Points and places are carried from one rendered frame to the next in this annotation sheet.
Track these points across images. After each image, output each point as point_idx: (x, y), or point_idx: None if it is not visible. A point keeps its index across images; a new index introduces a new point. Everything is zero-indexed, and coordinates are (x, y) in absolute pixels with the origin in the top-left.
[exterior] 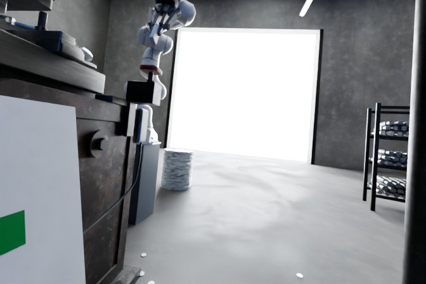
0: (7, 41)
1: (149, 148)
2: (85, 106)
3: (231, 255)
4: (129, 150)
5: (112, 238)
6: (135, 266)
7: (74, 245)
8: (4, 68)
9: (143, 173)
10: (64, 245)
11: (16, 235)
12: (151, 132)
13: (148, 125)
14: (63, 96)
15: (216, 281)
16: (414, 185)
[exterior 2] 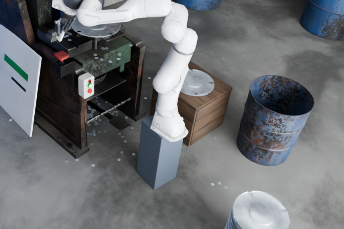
0: (41, 33)
1: (147, 129)
2: (51, 59)
3: (54, 210)
4: (76, 94)
5: (73, 126)
6: (85, 159)
7: (33, 94)
8: None
9: (142, 142)
10: (31, 91)
11: (26, 78)
12: (157, 118)
13: (156, 110)
14: (44, 53)
15: (43, 187)
16: None
